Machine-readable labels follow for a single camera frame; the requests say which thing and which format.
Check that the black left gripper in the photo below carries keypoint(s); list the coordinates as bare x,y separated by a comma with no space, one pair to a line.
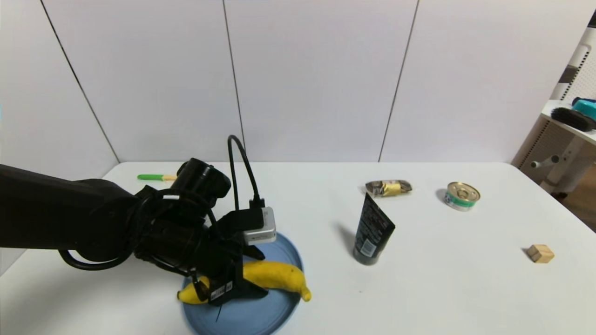
222,289

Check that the yellow banana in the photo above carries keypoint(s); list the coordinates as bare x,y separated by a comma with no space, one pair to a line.
279,275

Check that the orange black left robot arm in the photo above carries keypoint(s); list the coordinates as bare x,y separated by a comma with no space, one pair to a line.
46,209

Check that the blue round plate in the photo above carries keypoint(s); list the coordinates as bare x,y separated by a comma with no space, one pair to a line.
274,311

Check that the teal plastic object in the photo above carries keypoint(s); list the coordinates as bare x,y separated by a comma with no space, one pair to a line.
587,107

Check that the black squeeze tube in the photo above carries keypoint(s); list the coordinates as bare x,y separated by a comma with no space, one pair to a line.
371,228

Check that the wrapped snack bar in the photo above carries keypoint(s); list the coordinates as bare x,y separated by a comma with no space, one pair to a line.
391,188

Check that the small tin can green label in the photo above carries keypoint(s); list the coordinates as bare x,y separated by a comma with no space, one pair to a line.
462,195

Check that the small wooden cube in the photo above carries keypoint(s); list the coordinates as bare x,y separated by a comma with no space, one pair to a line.
540,254

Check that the white side desk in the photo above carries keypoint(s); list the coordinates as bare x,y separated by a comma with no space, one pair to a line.
565,158

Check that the black bristle brush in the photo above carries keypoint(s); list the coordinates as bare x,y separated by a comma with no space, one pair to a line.
572,118

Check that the white perforated pegboard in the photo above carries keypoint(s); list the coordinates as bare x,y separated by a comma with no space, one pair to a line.
584,70

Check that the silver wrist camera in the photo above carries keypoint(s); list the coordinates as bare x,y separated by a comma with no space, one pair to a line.
260,228

